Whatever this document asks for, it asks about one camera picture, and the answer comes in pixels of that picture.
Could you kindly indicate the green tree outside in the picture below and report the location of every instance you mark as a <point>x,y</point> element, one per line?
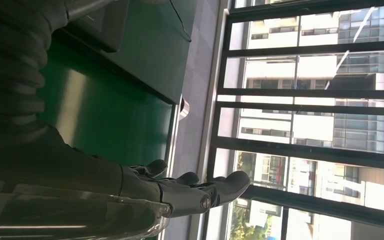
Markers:
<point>245,225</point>

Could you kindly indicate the white window sill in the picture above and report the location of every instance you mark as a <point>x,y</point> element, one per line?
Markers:
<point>216,66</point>

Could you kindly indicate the black window frame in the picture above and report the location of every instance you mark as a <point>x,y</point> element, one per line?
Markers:
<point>311,48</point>

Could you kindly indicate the aluminium conveyor rail with end cap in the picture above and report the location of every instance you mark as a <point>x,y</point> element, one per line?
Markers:
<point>175,139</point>

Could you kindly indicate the pale building outside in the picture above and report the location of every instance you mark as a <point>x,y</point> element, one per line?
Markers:
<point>314,127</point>

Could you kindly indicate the black inbound scanning machine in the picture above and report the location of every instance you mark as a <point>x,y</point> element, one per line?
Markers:
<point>106,33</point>

